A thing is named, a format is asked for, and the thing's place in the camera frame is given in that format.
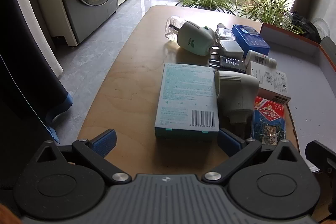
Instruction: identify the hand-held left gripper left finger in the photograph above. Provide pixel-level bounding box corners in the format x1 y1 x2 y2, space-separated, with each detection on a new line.
34 129 132 185

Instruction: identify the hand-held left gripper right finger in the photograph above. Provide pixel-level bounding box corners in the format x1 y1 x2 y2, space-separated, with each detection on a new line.
203 128 302 184

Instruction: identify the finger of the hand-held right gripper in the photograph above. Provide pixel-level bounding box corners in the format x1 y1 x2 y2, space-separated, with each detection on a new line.
305 140 336 175

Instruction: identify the light blue bandage box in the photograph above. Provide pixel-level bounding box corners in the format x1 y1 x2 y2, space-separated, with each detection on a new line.
154 63 220 139

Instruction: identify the tiger print playing card pack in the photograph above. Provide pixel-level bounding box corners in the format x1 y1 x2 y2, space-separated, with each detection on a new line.
249 96 287 146

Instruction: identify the grey white mosquito repellent plug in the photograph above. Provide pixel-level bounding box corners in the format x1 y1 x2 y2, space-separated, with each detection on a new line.
214 70 260 133

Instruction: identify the white product box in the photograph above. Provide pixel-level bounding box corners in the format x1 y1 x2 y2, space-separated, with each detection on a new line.
248 60 292 104

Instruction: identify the large orange white cardboard box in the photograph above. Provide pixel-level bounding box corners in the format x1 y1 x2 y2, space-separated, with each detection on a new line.
258 23 336 173

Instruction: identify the black power adapter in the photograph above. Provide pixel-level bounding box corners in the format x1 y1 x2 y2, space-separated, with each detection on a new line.
209 55 247 74

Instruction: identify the small white bottle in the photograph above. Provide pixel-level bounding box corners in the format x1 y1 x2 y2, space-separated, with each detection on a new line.
245 50 278 69

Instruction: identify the white charger plug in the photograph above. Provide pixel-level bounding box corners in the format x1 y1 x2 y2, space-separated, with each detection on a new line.
210 40 245 61

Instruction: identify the blue product box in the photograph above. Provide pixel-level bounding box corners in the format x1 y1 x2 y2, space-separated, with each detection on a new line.
231 24 271 58

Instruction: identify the white green mosquito repellent plug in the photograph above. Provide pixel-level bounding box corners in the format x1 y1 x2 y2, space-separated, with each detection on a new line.
164 16 215 57

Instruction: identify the clear plastic container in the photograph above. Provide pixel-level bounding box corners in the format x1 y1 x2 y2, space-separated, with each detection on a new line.
312 18 330 39

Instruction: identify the black plastic bag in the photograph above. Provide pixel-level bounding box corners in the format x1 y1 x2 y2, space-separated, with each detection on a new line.
290 10 322 43

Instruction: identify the tall potted spider plant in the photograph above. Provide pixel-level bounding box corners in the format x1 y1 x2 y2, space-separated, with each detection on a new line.
236 0 305 35

